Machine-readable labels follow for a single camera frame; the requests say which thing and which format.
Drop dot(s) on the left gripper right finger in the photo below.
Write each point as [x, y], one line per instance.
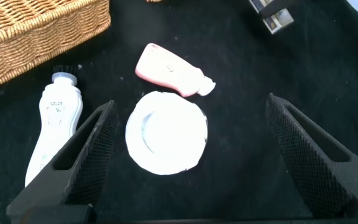
[319, 168]

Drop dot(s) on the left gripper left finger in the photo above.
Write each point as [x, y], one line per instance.
[82, 161]

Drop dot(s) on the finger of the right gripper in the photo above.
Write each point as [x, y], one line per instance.
[277, 7]

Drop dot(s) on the playing card box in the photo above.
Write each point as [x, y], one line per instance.
[278, 21]

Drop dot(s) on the white bottle black brush tip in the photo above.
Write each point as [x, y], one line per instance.
[57, 118]

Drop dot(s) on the white round plastic plate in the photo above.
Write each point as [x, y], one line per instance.
[169, 133]

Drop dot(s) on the wicker basket holding fruit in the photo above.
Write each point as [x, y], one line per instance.
[153, 1]

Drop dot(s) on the wicker basket holding teal cup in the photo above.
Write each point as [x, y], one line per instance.
[26, 34]

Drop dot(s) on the black tablecloth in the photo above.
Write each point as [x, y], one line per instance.
[244, 77]

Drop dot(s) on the pink tube white cap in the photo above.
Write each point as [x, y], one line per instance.
[166, 70]

